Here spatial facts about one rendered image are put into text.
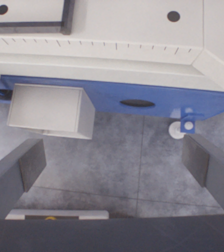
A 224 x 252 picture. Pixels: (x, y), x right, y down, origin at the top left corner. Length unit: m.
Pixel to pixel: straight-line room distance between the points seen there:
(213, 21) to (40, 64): 0.33
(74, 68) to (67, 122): 0.24
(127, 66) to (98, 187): 0.84
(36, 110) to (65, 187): 0.62
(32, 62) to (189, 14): 0.31
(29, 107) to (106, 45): 0.40
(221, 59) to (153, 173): 0.85
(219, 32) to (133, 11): 0.15
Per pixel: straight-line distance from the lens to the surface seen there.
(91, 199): 1.12
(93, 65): 0.39
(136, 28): 0.33
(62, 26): 0.33
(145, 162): 1.09
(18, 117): 0.66
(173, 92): 0.60
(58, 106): 0.62
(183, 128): 0.96
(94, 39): 0.33
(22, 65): 0.45
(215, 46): 0.35
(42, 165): 0.16
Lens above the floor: 1.08
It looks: 81 degrees down
